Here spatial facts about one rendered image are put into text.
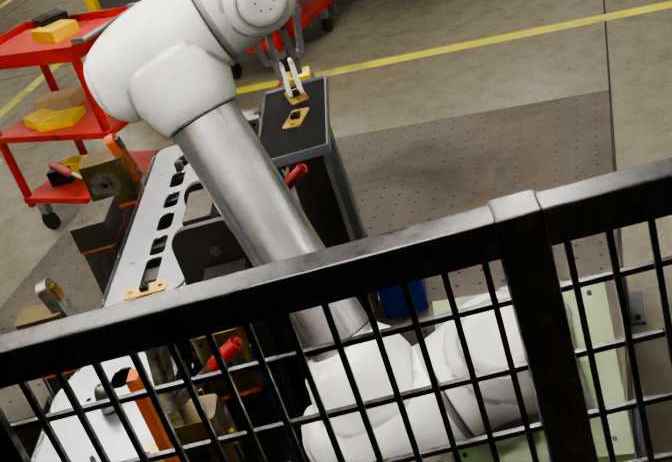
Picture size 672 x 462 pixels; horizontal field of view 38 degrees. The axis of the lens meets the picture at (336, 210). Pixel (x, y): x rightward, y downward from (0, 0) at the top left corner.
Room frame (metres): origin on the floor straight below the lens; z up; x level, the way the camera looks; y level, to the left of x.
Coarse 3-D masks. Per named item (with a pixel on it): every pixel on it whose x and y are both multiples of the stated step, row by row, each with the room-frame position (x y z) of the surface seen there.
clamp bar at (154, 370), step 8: (152, 352) 1.09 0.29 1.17; (160, 352) 1.09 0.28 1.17; (168, 352) 1.12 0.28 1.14; (152, 360) 1.09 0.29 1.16; (160, 360) 1.09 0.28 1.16; (168, 360) 1.11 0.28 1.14; (152, 368) 1.09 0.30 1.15; (160, 368) 1.09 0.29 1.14; (168, 368) 1.10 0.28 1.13; (152, 376) 1.09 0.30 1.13; (160, 376) 1.09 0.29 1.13; (168, 376) 1.09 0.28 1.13; (160, 384) 1.09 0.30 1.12; (168, 392) 1.09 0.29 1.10; (176, 392) 1.12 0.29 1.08; (160, 400) 1.09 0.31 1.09; (168, 400) 1.09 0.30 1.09; (168, 408) 1.09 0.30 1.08; (176, 408) 1.09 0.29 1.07
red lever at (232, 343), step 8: (232, 336) 1.10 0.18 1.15; (224, 344) 1.10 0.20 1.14; (232, 344) 1.09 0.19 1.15; (240, 344) 1.09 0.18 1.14; (224, 352) 1.09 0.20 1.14; (232, 352) 1.09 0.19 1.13; (208, 360) 1.10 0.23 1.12; (224, 360) 1.09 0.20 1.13; (208, 368) 1.09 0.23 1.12; (216, 368) 1.09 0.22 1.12; (200, 384) 1.10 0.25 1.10; (184, 392) 1.10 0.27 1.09; (176, 400) 1.10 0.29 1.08; (184, 400) 1.10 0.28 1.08
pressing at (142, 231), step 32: (160, 160) 2.21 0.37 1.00; (160, 192) 2.02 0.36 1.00; (128, 256) 1.75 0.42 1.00; (160, 256) 1.71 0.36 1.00; (128, 288) 1.62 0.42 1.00; (96, 384) 1.33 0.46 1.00; (96, 416) 1.25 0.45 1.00; (128, 416) 1.22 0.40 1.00; (64, 448) 1.19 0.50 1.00; (128, 448) 1.14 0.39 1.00
